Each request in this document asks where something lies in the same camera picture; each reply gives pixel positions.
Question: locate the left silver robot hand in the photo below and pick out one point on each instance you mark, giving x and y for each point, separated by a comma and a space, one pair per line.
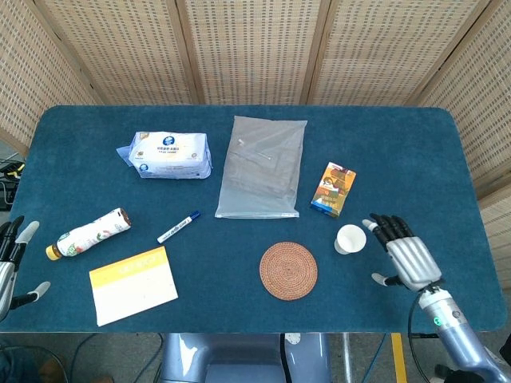
9, 255

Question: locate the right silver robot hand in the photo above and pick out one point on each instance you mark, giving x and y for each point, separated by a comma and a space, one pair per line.
413, 259

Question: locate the white paper cup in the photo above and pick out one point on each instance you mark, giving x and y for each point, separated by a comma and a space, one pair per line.
350, 239

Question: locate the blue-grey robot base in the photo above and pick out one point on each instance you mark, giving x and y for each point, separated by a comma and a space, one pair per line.
243, 359

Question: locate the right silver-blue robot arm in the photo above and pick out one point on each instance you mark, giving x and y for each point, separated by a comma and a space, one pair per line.
459, 331

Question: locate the round woven rattan coaster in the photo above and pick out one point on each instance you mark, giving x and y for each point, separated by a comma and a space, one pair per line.
288, 271

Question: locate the black power strip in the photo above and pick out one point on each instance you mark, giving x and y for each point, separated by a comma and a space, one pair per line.
7, 193

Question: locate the yellow-capped printed drink bottle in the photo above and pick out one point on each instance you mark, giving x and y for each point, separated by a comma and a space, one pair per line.
89, 233

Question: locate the orange snack box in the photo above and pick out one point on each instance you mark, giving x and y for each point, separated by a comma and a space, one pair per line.
333, 190

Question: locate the yellow white booklet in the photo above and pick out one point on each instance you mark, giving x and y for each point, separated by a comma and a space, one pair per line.
133, 285

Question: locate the blue table cloth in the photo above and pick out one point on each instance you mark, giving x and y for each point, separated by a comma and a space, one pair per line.
255, 279

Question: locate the blue-capped white marker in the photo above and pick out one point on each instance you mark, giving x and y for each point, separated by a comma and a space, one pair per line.
178, 227

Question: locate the clear zip plastic bag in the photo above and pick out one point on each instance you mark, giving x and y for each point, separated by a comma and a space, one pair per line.
261, 167

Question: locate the white tissue pack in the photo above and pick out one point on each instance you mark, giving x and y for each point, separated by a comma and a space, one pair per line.
171, 155

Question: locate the woven bamboo folding screen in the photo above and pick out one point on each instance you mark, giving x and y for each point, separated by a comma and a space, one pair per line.
255, 48

